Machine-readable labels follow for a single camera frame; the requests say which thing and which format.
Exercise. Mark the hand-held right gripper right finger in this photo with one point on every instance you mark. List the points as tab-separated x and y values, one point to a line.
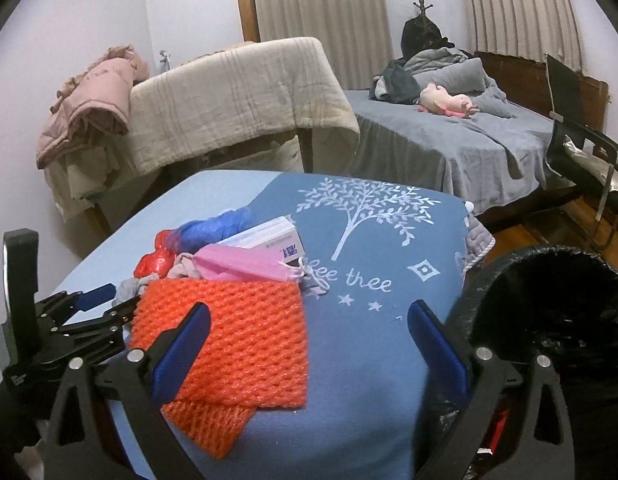
439	355

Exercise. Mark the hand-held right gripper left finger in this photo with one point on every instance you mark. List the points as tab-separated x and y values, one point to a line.
185	349

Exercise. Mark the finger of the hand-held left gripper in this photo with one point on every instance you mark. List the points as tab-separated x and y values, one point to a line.
114	317
96	295

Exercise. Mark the orange foam net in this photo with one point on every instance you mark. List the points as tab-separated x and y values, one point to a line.
249	340

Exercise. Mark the red cloth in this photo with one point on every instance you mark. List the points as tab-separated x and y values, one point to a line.
154	262

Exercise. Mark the pale cloth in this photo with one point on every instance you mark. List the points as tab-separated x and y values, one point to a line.
181	270

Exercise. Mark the pink face mask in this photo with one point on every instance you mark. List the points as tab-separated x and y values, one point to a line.
239	265

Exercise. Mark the black lined trash bin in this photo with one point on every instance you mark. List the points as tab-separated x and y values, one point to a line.
539	310

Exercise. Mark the cream cloth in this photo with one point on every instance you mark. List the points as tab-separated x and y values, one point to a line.
84	180

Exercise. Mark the blue plastic bag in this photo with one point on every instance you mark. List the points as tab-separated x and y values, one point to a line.
214	227

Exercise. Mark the white cardboard box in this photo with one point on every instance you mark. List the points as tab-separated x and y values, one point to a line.
269	234

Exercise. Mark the blue tree-print tablecloth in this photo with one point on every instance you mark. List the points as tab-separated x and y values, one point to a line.
389	210

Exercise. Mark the pink jacket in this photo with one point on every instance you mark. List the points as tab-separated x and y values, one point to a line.
89	105

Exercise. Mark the bed with grey sheet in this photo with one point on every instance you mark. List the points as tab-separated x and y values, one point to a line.
414	155

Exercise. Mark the white bottle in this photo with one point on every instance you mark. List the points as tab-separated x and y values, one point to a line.
165	62

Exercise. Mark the silver seat cushion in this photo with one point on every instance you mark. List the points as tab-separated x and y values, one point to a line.
589	157

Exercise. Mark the beige blanket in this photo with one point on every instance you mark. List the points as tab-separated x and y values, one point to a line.
239	90

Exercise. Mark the pink plush toy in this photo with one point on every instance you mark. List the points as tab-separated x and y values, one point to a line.
446	101

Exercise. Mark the dark clothes pile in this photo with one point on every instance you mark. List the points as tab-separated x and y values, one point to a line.
396	85

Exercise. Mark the grey duvet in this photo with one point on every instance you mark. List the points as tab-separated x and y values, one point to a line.
454	67

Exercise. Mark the black chair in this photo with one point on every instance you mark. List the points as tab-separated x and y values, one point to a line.
564	90

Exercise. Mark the dark coat rack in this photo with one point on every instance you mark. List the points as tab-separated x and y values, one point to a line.
421	5

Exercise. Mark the beige curtain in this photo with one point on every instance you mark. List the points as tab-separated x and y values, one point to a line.
319	10
524	10

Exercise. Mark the wooden door frame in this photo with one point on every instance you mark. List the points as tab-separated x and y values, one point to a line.
245	5

